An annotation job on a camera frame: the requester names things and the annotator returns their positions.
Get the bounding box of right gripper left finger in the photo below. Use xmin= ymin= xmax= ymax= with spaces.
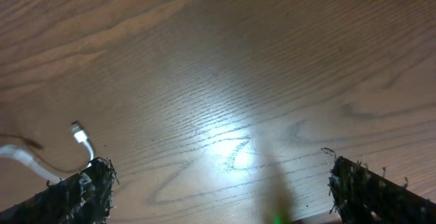
xmin=1 ymin=157 xmax=118 ymax=224

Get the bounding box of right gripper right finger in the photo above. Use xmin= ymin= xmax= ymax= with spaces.
xmin=322 ymin=148 xmax=435 ymax=224

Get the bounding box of white usb cable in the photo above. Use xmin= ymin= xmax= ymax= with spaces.
xmin=0 ymin=120 xmax=96 ymax=185

